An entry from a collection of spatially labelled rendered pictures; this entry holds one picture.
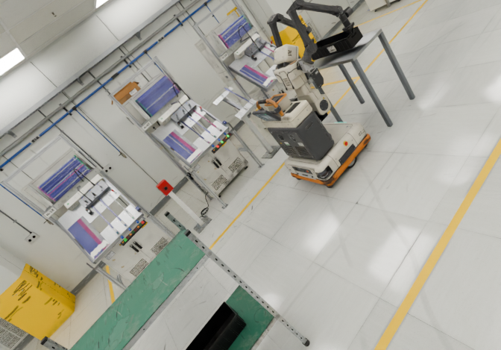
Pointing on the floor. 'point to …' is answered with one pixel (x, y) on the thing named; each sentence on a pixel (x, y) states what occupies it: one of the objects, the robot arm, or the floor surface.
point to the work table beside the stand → (363, 71)
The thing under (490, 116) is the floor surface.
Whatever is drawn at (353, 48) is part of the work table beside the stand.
